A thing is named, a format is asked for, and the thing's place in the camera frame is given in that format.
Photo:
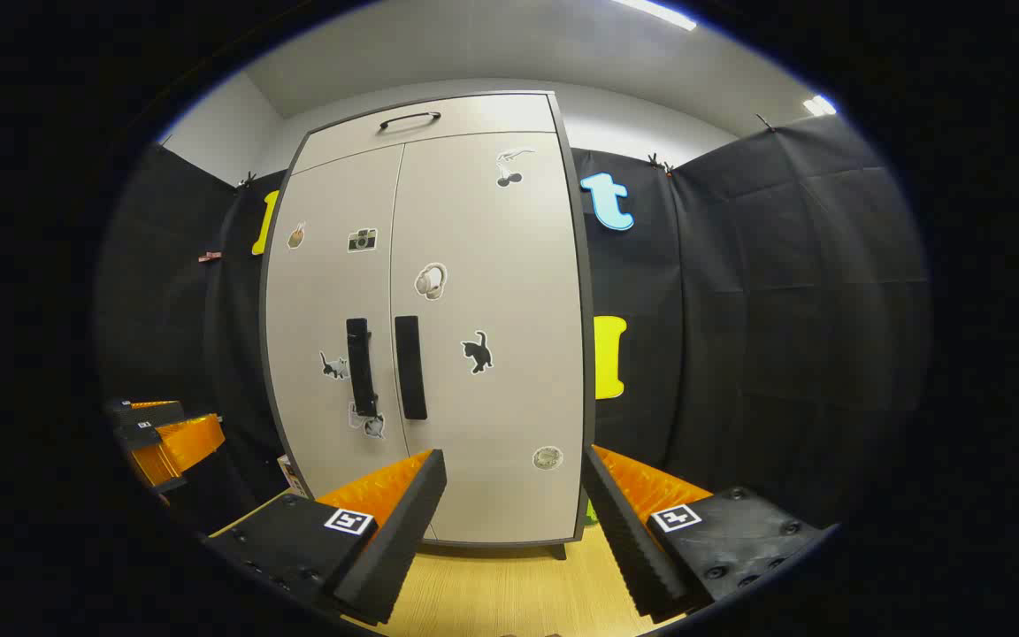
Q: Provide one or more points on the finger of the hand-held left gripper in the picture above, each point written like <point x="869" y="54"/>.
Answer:
<point x="178" y="447"/>
<point x="147" y="414"/>

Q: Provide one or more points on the short ceiling light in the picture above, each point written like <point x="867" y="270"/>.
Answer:
<point x="819" y="106"/>

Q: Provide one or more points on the long ceiling light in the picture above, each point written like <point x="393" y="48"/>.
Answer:
<point x="655" y="12"/>

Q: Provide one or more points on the beige cabinet flap panel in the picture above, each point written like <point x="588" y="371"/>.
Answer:
<point x="492" y="117"/>

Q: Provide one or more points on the beige cabinet door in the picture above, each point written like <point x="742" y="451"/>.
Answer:
<point x="509" y="292"/>
<point x="315" y="301"/>

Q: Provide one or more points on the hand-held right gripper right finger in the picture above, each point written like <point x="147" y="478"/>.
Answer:
<point x="624" y="540"/>

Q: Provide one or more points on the grey double-door shoe cabinet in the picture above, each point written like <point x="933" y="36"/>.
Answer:
<point x="578" y="354"/>

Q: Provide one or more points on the small green object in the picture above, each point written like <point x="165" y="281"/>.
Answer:
<point x="590" y="513"/>

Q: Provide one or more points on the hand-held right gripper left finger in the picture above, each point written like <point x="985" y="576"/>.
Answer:
<point x="403" y="531"/>

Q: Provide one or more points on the black backdrop cloth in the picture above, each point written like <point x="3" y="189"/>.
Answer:
<point x="784" y="310"/>

